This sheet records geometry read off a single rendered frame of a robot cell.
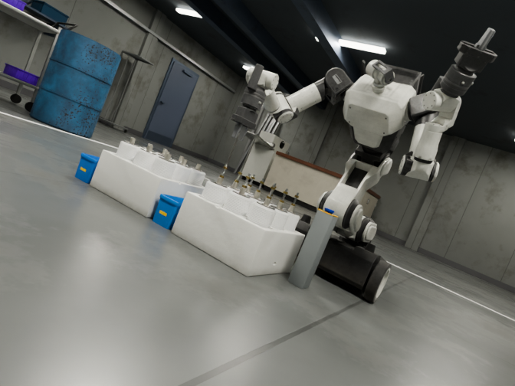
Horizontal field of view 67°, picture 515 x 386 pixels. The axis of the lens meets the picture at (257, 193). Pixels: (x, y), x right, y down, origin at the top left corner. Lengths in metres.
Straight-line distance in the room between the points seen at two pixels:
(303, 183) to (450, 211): 3.72
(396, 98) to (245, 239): 0.85
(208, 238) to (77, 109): 2.95
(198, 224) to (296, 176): 7.02
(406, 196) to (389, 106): 8.74
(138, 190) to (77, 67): 2.62
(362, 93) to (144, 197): 1.03
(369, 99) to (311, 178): 6.67
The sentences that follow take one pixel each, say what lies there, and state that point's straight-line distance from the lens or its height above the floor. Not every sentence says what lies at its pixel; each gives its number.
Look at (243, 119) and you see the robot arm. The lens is 1.56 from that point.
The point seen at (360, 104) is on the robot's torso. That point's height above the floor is 0.79.
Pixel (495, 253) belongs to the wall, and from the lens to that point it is 10.29.
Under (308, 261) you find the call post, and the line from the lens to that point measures 1.57.
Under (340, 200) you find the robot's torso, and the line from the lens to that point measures 1.80.
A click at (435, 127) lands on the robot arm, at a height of 0.74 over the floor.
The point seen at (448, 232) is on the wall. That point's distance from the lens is 10.28.
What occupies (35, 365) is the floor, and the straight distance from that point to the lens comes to 0.67.
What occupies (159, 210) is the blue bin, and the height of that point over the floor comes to 0.05.
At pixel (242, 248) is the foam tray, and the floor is 0.08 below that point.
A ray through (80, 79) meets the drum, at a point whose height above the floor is 0.52.
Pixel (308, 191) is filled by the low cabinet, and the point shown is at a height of 0.34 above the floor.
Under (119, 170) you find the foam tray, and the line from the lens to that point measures 1.87.
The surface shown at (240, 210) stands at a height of 0.20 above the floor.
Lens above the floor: 0.37
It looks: 3 degrees down
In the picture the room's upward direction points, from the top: 22 degrees clockwise
